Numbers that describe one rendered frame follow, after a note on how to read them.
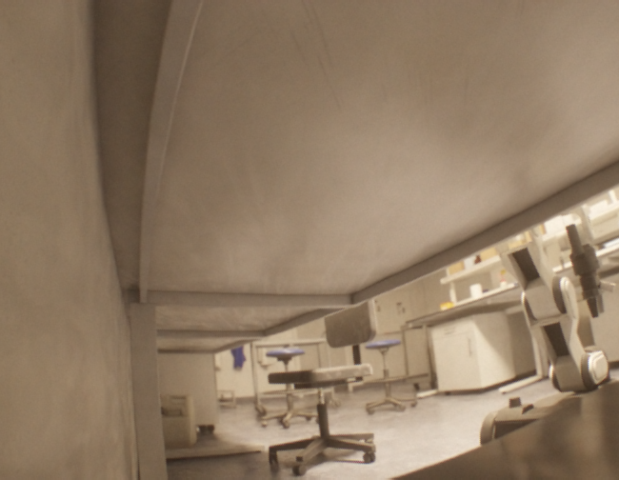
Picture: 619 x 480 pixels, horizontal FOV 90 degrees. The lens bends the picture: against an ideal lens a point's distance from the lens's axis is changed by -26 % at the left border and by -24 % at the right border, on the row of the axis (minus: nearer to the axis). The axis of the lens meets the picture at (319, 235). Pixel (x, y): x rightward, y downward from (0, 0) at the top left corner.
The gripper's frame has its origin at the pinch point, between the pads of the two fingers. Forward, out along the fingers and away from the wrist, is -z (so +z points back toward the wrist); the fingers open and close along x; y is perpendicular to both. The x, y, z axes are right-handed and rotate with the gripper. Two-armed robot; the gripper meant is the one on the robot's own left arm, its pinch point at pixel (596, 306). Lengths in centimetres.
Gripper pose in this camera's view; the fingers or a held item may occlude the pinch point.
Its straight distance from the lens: 132.5
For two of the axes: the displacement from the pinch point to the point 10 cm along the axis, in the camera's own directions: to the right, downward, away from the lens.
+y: 6.1, -3.4, -7.2
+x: -7.7, -0.5, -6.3
